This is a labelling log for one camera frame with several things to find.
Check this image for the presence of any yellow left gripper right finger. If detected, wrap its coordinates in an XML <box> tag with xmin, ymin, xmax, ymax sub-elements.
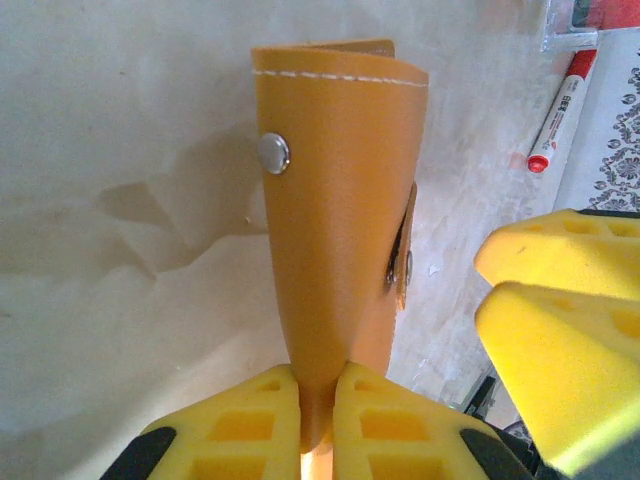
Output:
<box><xmin>332</xmin><ymin>362</ymin><xmax>496</xmax><ymax>480</ymax></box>

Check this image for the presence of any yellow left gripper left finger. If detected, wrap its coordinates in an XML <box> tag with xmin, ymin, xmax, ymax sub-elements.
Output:
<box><xmin>138</xmin><ymin>363</ymin><xmax>305</xmax><ymax>480</ymax></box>

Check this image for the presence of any tan leather card holder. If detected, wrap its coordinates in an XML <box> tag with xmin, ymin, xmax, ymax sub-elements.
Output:
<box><xmin>249</xmin><ymin>38</ymin><xmax>430</xmax><ymax>480</ymax></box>

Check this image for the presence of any red and white marker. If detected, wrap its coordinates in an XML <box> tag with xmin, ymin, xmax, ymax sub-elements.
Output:
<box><xmin>526</xmin><ymin>48</ymin><xmax>599</xmax><ymax>175</ymax></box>

